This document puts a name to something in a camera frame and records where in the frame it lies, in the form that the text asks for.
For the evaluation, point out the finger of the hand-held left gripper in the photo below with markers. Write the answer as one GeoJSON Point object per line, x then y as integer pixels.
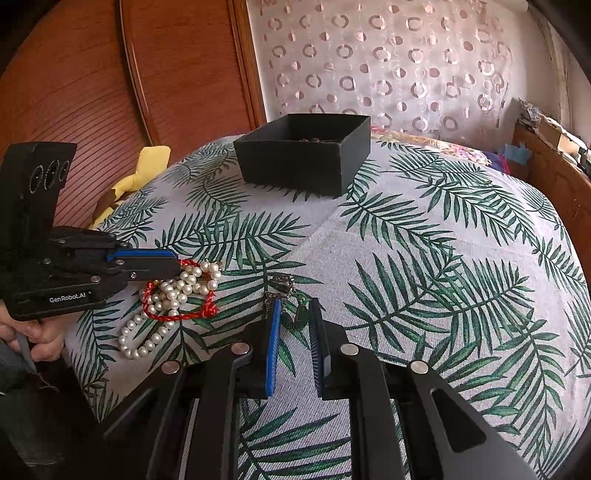
{"type": "Point", "coordinates": [152, 271]}
{"type": "Point", "coordinates": [147, 254]}

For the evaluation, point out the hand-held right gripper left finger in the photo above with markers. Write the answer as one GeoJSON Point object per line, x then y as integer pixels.
{"type": "Point", "coordinates": [275, 350]}

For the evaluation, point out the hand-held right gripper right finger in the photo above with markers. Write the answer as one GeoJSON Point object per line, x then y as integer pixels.
{"type": "Point", "coordinates": [316, 350]}

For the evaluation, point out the green jade pendant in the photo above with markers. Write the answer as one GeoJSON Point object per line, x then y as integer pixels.
{"type": "Point", "coordinates": [298, 316]}

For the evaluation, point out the black box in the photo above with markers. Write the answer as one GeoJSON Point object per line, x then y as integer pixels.
{"type": "Point", "coordinates": [295, 161]}

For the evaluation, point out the person's left hand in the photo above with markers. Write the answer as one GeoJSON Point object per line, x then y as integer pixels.
{"type": "Point", "coordinates": [44, 334]}

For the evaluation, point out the yellow plush toy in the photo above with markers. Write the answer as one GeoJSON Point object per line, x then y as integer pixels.
{"type": "Point", "coordinates": [147, 161]}

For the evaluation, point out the wooden wardrobe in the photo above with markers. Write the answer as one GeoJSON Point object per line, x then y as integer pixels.
{"type": "Point", "coordinates": [92, 92]}

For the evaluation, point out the floral blanket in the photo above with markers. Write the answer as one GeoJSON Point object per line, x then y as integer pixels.
{"type": "Point", "coordinates": [434, 147]}

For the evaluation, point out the dark blue blanket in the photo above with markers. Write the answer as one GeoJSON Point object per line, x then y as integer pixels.
{"type": "Point", "coordinates": [497, 164]}

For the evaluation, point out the blue bag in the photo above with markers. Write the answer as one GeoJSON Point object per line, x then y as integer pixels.
{"type": "Point", "coordinates": [515, 157]}

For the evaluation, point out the wooden cabinet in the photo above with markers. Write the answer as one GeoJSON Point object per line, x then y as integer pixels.
{"type": "Point", "coordinates": [554, 180]}

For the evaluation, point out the patterned cloth pile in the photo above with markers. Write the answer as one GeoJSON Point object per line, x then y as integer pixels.
{"type": "Point", "coordinates": [530, 113]}

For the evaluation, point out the cardboard box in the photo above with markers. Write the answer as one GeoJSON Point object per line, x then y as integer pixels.
{"type": "Point", "coordinates": [556, 134]}

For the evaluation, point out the beige window curtain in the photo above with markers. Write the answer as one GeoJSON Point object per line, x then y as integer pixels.
{"type": "Point", "coordinates": [561, 69]}

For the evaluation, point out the circle pattern wall curtain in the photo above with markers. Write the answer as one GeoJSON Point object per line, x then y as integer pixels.
{"type": "Point", "coordinates": [378, 60]}

